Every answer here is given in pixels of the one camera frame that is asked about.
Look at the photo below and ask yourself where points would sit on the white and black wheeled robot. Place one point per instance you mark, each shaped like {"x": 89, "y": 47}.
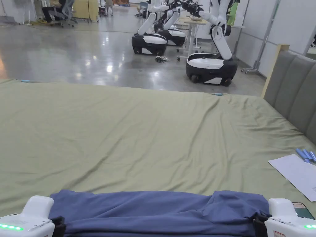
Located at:
{"x": 174, "y": 37}
{"x": 212, "y": 64}
{"x": 148, "y": 42}

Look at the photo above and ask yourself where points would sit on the dark blue shirt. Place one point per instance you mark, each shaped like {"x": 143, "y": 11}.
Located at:
{"x": 153, "y": 214}

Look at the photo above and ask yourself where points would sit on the grey padded headboard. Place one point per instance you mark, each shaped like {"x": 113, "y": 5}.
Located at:
{"x": 293, "y": 91}

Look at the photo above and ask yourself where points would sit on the phone with dark screen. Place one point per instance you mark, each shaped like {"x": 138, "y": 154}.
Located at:
{"x": 302, "y": 211}

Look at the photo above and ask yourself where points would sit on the white paper sheet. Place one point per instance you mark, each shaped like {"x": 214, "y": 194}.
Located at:
{"x": 295, "y": 172}

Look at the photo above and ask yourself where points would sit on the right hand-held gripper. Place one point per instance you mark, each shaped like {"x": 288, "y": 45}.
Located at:
{"x": 284, "y": 219}

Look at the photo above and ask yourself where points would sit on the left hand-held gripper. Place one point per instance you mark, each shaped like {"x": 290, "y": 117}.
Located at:
{"x": 27, "y": 217}

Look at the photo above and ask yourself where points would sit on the bed with pale green sheet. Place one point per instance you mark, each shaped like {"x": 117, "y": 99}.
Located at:
{"x": 138, "y": 138}

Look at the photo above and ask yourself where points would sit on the wooden cabinet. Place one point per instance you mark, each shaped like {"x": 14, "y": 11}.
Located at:
{"x": 85, "y": 9}

